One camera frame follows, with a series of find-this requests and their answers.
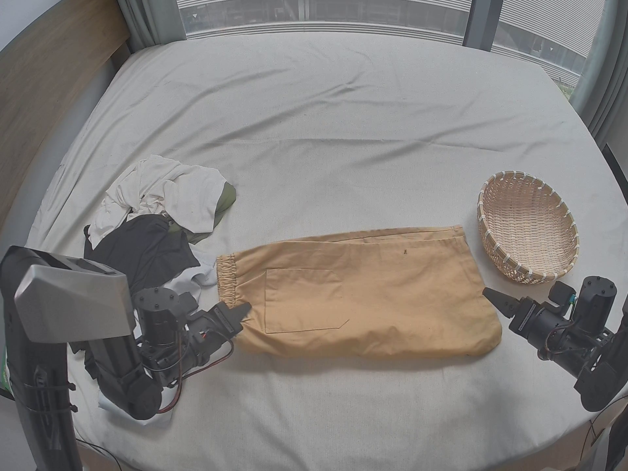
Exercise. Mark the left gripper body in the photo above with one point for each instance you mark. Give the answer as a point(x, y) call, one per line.
point(216, 329)

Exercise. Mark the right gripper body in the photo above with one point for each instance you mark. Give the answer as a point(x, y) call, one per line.
point(539, 326)

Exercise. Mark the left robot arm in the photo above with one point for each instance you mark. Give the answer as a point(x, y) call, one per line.
point(73, 302)

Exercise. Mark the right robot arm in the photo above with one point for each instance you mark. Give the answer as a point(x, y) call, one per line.
point(596, 297)

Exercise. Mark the pale blue garment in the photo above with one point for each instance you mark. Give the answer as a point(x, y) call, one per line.
point(196, 277)

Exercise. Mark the round woven basket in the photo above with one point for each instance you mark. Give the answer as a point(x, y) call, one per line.
point(525, 223)

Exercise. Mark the black garment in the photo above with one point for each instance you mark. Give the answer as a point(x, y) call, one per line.
point(147, 248)

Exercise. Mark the green garment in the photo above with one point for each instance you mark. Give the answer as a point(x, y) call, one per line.
point(225, 199)

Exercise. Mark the white garment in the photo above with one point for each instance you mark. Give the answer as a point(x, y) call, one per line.
point(191, 199)

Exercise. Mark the bed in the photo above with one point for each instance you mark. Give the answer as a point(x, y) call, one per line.
point(319, 116)

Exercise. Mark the grey-green curtain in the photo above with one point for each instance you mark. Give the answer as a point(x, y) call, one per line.
point(606, 66)
point(147, 3)

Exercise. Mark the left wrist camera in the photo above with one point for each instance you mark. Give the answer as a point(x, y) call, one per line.
point(189, 303)

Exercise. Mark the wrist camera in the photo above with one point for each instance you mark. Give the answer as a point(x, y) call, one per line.
point(562, 292)
point(189, 303)

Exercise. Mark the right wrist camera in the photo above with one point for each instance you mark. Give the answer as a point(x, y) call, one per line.
point(562, 292)

